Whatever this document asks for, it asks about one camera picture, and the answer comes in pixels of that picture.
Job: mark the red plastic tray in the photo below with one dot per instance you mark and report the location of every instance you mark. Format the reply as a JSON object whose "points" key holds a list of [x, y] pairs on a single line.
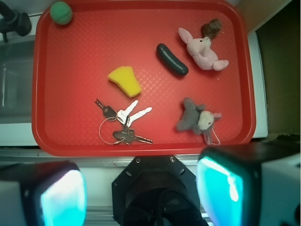
{"points": [[72, 62]]}

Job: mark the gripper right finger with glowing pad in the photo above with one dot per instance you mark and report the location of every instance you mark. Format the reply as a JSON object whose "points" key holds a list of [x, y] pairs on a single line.
{"points": [[254, 184]]}

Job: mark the dark green toy cucumber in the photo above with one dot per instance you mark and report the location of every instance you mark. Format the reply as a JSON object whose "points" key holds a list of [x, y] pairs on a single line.
{"points": [[171, 61]]}

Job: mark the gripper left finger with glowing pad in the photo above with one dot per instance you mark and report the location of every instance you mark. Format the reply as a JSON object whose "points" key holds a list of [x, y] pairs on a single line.
{"points": [[42, 194]]}

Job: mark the green foam ball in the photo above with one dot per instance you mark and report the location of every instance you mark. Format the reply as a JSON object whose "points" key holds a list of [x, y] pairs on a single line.
{"points": [[61, 13]]}

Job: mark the brown fuzzy lump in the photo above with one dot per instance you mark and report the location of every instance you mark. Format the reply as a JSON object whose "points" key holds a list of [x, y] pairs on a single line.
{"points": [[211, 29]]}

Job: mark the bunch of keys on ring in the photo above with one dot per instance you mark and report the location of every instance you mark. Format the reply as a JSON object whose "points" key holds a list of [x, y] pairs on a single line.
{"points": [[127, 135]]}

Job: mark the yellow sponge wedge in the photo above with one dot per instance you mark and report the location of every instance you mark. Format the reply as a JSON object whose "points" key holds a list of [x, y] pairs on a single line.
{"points": [[124, 77]]}

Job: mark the pink plush bunny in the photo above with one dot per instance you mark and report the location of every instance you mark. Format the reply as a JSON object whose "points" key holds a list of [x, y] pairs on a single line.
{"points": [[200, 50]]}

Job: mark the white side panel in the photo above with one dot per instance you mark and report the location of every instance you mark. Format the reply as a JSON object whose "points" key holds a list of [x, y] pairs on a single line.
{"points": [[261, 128]]}

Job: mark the black clamp knob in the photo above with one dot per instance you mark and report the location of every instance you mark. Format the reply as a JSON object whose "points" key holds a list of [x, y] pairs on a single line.
{"points": [[13, 21]]}

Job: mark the black octagonal mount base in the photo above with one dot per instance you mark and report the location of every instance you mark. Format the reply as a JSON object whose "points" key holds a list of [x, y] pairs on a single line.
{"points": [[156, 191]]}

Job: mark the grey plush donkey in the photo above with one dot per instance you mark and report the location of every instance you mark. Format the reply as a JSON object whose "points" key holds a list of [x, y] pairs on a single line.
{"points": [[199, 120]]}

